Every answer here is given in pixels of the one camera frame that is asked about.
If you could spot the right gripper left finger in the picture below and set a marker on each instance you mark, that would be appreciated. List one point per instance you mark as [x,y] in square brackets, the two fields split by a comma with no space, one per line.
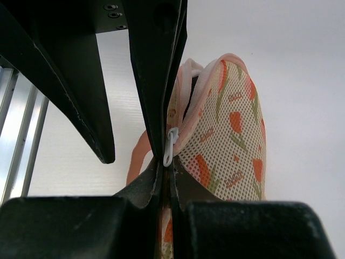
[123,225]

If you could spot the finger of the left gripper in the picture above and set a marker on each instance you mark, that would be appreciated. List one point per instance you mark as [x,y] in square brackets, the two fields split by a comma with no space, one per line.
[157,36]
[54,45]

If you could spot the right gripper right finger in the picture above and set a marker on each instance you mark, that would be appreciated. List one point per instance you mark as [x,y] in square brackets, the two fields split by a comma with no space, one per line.
[207,227]

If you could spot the aluminium front rail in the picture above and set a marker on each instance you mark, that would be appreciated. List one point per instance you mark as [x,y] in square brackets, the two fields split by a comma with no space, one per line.
[23,111]

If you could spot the floral pink laundry bag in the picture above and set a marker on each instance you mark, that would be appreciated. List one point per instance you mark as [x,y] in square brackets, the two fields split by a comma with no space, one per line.
[221,142]

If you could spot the black bra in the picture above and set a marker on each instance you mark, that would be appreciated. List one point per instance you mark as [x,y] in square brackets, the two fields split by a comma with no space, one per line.
[193,84]

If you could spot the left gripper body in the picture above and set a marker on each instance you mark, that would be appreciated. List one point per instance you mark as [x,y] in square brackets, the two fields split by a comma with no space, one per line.
[113,16]

